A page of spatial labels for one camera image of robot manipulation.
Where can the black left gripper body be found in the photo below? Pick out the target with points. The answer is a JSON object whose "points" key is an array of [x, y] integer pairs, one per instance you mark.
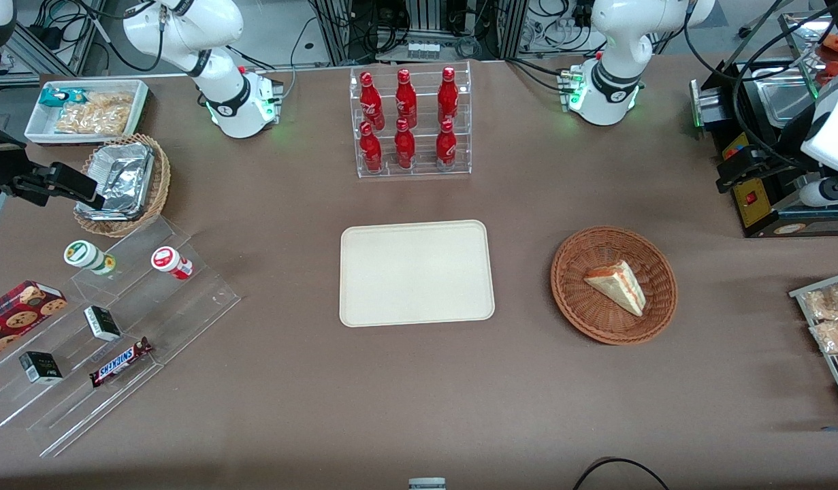
{"points": [[777, 157]]}

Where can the triangular sandwich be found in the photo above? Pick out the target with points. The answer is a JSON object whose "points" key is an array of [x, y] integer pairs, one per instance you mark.
{"points": [[619, 286]]}

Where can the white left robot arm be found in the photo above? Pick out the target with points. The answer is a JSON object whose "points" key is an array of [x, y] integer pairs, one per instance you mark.
{"points": [[616, 41]]}

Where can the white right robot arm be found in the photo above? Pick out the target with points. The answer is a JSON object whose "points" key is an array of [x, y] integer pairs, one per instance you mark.
{"points": [[187, 34]]}

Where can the tan wicker basket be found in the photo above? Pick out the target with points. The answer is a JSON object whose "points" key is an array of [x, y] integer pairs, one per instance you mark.
{"points": [[161, 184]]}

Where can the tray with packaged snacks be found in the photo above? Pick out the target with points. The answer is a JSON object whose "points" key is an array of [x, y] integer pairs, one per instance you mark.
{"points": [[800, 294]]}

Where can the brown round wicker basket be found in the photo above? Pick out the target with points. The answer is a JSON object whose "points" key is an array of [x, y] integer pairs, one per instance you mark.
{"points": [[595, 320]]}

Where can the cream plastic serving tray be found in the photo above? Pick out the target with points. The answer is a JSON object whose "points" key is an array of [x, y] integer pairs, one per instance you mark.
{"points": [[416, 272]]}

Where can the black food warmer machine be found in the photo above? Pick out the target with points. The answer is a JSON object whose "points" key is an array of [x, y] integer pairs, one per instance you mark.
{"points": [[759, 211]]}

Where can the silver foil container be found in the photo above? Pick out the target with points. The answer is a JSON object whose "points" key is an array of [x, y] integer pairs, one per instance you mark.
{"points": [[122, 180]]}

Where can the white rectangular plastic bin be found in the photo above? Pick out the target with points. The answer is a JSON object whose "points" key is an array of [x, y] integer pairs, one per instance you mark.
{"points": [[37, 126]]}

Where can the steel warmer pan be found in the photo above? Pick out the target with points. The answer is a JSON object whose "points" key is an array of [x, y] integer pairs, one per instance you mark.
{"points": [[783, 102]]}

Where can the green lid cup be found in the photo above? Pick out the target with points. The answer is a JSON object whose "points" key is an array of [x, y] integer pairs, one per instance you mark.
{"points": [[84, 254]]}

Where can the clear bag of chips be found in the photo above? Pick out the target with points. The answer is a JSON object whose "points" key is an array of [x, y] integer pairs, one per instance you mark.
{"points": [[99, 114]]}

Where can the teal snack packet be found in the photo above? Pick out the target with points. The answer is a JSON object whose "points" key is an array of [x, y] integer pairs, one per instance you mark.
{"points": [[54, 96]]}

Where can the red lid cup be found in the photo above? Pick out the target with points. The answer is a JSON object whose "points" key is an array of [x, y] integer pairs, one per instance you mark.
{"points": [[168, 260]]}

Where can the red cookie box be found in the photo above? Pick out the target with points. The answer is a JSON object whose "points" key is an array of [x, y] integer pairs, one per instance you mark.
{"points": [[17, 314]]}

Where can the small black box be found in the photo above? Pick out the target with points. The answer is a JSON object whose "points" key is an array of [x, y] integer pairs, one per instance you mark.
{"points": [[102, 323], [41, 367]]}

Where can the clear bag of snacks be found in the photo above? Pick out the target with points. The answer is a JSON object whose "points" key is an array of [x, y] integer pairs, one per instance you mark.
{"points": [[830, 303], [835, 337]]}

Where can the clear acrylic stepped display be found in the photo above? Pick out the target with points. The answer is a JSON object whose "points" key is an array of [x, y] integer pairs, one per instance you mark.
{"points": [[187, 306]]}

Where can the snickers chocolate bar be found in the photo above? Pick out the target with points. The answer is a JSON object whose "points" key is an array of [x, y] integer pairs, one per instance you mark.
{"points": [[119, 363]]}

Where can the red cola bottle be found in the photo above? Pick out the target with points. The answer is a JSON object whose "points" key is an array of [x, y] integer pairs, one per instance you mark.
{"points": [[406, 101], [448, 96], [371, 102], [446, 146], [404, 148], [371, 151]]}

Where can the clear acrylic bottle rack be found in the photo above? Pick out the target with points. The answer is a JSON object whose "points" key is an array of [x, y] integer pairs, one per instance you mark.
{"points": [[422, 170]]}

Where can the white power strip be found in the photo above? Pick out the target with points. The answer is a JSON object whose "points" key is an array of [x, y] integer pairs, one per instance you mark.
{"points": [[423, 50]]}

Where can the grey device edge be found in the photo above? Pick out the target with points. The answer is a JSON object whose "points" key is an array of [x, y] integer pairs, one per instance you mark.
{"points": [[427, 484]]}

